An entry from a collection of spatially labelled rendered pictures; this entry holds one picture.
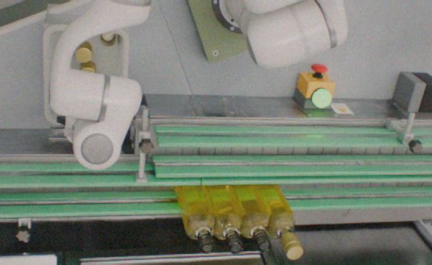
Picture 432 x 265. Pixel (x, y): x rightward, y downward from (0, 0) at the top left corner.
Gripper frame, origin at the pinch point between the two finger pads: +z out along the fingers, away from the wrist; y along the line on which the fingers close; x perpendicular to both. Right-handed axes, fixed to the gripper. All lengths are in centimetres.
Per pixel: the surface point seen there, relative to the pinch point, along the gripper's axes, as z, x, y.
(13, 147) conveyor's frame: 10.5, -9.6, -16.0
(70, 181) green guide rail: 0.1, -14.0, -3.8
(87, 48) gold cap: 7.8, 13.0, -1.1
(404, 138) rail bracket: -5, -2, 69
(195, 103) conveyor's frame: 11.4, 1.6, 24.0
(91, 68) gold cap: 8.9, 8.8, 0.0
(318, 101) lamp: 6, 4, 52
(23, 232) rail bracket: -2.5, -24.1, -12.9
